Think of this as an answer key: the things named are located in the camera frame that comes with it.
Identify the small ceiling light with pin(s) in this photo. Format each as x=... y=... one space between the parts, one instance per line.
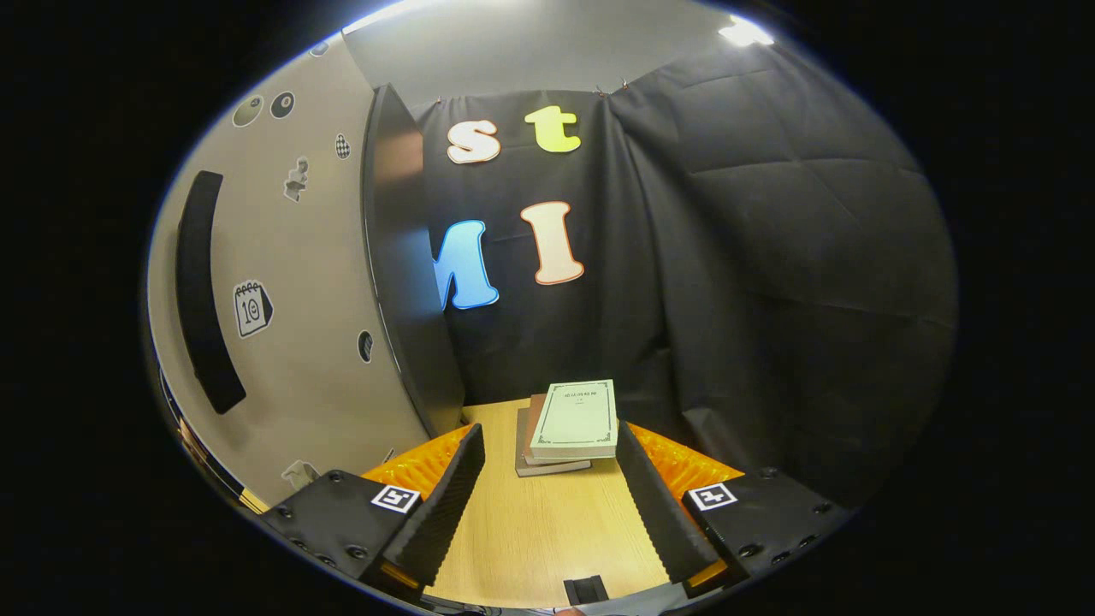
x=744 y=32

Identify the brown book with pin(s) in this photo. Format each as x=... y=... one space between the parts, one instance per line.
x=534 y=428

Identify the grey cabinet door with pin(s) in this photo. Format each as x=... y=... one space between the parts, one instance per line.
x=299 y=257

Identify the grey book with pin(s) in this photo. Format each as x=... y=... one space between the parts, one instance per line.
x=552 y=471

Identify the green book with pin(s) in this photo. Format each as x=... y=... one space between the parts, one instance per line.
x=575 y=419

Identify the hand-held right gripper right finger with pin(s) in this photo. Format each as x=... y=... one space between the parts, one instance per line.
x=659 y=513

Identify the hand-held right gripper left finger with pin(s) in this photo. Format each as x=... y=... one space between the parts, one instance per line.
x=432 y=513

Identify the black backdrop cloth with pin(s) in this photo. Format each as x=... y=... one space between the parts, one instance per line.
x=770 y=257

